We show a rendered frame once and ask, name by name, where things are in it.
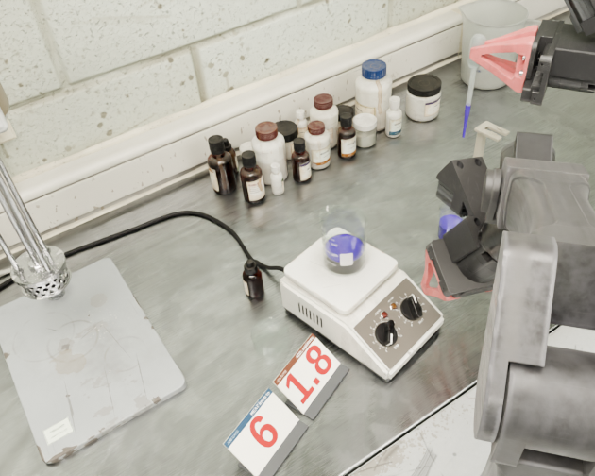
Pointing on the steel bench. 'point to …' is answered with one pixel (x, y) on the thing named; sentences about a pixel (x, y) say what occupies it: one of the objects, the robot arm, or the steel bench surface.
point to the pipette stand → (486, 136)
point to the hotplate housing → (344, 337)
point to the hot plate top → (370, 277)
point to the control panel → (408, 336)
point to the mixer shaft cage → (41, 255)
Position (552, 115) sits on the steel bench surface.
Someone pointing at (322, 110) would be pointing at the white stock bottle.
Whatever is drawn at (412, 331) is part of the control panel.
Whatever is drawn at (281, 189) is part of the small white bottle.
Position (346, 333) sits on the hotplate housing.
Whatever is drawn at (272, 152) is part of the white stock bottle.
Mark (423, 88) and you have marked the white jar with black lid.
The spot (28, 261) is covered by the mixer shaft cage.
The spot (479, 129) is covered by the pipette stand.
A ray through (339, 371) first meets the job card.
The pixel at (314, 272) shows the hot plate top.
